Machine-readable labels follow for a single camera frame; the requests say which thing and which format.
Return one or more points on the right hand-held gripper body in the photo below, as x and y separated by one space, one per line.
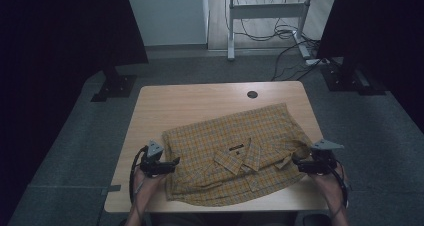
321 161

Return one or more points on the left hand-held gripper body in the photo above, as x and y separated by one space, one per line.
151 164

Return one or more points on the yellow plaid short-sleeved shirt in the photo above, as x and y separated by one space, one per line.
233 159

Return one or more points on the person's left hand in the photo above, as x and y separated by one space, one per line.
146 187

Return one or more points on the person's right hand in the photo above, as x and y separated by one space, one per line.
328 187

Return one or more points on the grey floor tape piece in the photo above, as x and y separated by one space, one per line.
112 188

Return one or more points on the dark round table grommet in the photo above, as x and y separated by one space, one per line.
252 94

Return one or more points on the black stand base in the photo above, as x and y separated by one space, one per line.
115 86
343 79

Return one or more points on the white power strip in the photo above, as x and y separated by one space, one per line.
313 62

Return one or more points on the dark curtain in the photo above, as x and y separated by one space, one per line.
50 52
383 36

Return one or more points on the white desk frame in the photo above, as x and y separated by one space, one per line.
266 11

